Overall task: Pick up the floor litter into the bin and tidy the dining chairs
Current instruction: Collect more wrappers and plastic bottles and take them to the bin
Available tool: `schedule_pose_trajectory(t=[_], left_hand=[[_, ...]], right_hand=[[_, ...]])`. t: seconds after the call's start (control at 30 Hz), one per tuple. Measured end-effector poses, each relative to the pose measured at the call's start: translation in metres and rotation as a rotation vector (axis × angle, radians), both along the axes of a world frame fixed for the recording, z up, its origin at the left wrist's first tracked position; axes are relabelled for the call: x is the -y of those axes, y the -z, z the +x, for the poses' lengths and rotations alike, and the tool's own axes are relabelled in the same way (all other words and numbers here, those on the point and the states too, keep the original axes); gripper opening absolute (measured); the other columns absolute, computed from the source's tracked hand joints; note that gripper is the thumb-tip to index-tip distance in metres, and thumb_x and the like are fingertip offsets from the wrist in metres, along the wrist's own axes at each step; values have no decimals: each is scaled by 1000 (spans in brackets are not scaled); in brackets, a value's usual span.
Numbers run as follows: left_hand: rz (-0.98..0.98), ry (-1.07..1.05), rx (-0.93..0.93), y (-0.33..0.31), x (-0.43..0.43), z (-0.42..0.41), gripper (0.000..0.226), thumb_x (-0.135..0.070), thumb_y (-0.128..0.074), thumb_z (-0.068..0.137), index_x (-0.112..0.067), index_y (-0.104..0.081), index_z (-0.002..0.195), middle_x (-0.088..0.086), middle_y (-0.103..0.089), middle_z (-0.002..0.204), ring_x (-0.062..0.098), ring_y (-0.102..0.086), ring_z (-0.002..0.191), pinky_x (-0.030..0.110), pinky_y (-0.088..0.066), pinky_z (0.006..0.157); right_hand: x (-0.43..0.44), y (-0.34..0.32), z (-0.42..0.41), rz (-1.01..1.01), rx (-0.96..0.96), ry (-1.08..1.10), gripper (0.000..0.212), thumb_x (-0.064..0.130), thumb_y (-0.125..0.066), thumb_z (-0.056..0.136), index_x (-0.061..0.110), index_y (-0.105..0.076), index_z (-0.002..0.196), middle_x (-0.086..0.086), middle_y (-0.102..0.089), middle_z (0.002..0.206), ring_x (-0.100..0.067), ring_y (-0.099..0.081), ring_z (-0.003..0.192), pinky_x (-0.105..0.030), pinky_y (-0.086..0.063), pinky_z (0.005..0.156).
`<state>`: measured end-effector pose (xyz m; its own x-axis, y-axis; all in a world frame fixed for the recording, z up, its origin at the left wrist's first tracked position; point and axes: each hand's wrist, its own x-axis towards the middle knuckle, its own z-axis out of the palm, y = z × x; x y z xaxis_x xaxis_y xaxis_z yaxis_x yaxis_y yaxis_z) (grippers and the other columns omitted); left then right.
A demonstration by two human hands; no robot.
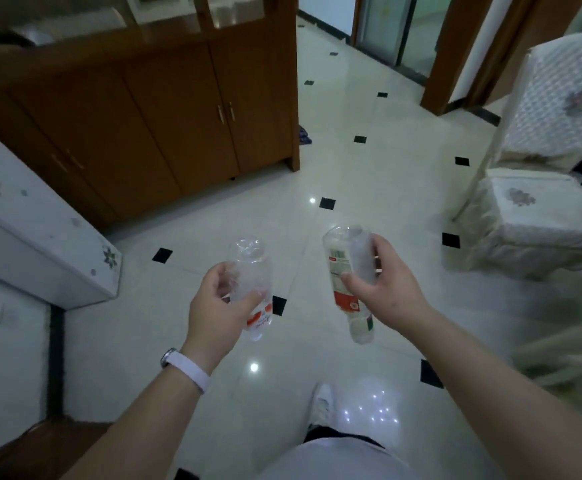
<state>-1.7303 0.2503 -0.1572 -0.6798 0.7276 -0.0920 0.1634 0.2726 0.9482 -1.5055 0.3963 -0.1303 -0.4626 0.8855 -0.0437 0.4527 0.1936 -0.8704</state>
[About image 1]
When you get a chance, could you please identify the person's left hand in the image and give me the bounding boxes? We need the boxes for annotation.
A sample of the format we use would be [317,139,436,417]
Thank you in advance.
[179,261,267,375]

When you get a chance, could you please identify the person's right hand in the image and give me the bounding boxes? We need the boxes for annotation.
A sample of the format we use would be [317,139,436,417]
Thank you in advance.
[340,234,434,341]

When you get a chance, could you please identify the clear plastic bottle red label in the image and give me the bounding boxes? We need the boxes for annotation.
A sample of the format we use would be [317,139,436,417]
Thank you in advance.
[227,238,274,343]
[322,224,377,345]

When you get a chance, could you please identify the cream quilted cover chair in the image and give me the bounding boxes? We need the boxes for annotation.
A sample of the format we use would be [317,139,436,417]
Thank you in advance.
[452,32,582,281]

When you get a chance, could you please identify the person's left forearm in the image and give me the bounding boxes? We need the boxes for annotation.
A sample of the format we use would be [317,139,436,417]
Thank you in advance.
[60,364,207,480]

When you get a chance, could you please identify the person's right forearm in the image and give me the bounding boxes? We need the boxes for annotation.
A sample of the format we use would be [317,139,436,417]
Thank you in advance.
[406,307,582,480]

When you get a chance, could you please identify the smartwatch with white band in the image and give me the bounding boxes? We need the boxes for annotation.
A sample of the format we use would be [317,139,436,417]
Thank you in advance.
[159,347,213,394]

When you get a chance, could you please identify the white right sneaker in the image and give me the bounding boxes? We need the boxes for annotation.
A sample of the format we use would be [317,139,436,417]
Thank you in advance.
[308,383,336,428]

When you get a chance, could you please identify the black trousers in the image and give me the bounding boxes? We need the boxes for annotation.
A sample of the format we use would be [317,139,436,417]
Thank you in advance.
[303,425,387,448]

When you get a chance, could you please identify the black baseboard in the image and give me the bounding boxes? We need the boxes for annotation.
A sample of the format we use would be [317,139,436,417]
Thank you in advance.
[45,9,582,423]

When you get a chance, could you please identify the white shirt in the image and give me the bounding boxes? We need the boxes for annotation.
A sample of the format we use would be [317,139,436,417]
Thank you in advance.
[253,437,422,480]

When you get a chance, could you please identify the white standing appliance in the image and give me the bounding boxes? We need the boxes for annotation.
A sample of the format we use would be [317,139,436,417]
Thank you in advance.
[0,119,123,311]

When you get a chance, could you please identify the brown wooden pillar trim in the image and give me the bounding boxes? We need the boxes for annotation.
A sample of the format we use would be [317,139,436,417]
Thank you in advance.
[419,0,497,117]

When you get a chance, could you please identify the glass sliding door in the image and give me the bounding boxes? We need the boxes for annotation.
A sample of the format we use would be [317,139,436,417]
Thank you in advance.
[353,0,454,85]

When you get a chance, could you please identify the brown doorway frame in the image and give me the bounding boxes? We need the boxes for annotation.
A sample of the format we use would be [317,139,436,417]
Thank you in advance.
[466,0,582,111]

